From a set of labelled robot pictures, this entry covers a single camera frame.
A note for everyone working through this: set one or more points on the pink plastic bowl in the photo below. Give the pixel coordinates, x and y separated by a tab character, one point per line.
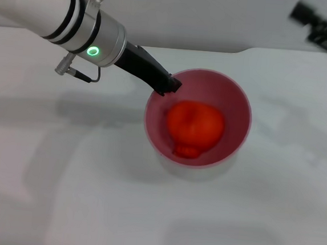
231	105

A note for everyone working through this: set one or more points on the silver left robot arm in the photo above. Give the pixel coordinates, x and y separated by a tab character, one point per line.
47	12

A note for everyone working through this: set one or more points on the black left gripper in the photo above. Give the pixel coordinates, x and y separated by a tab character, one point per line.
141	66

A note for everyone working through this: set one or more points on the orange toy fruit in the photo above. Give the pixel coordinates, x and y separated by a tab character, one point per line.
194	125

